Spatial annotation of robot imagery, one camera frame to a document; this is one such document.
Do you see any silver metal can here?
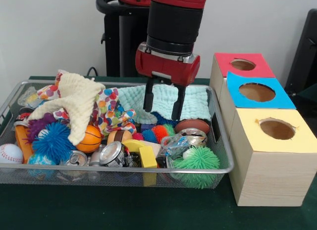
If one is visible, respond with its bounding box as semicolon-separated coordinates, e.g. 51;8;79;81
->
99;141;127;167

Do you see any blue fuzzy ball with eyes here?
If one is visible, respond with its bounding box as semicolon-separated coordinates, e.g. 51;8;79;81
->
32;122;76;162

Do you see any shallow wire mesh bin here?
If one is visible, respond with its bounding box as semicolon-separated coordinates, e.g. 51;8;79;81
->
0;80;235;188

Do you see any mint green waffle cloth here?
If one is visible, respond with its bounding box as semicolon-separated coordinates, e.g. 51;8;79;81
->
118;85;212;125

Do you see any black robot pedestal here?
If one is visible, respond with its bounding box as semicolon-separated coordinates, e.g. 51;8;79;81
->
97;0;199;77

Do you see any small orange basketball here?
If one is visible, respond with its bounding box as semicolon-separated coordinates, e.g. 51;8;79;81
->
75;125;103;154

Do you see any yellow plastic block toy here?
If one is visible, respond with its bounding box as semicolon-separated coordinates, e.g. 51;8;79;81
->
121;139;158;169

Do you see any cream yellow waffle cloth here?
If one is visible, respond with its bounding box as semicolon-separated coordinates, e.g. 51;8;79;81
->
27;72;107;144

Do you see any wooden box with three holes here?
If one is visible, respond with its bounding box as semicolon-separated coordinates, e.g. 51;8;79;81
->
210;53;317;207

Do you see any orange green spiky ball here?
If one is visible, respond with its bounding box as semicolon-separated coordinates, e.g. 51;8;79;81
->
152;124;175;143

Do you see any white baseball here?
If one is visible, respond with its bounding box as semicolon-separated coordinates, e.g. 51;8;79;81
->
0;143;23;165

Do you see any colourful patterned cloth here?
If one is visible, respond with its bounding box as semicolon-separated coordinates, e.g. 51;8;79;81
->
37;69;138;137

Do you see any dark green table cloth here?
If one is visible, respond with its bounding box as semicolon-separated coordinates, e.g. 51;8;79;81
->
0;76;317;230

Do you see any black chair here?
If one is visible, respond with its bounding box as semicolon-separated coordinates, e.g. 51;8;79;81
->
285;9;317;123

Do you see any brown toy football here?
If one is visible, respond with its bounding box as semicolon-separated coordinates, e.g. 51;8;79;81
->
174;118;211;135

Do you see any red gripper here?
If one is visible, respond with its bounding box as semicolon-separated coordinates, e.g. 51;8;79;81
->
135;42;201;121

